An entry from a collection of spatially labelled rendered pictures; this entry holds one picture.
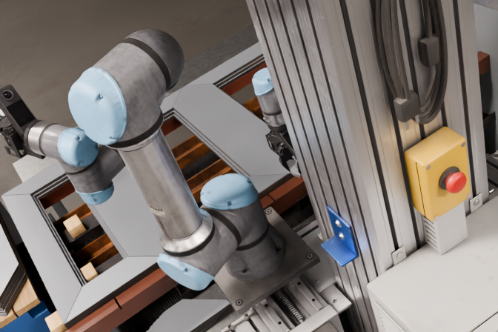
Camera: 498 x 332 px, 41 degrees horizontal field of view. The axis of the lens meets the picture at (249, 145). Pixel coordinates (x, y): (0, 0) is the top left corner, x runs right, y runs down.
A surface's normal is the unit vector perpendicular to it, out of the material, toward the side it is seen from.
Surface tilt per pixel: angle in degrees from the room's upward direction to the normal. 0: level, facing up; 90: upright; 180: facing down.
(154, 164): 90
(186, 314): 0
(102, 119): 83
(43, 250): 0
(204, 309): 0
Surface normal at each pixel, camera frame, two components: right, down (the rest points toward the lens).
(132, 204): -0.28, -0.74
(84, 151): 0.79, 0.18
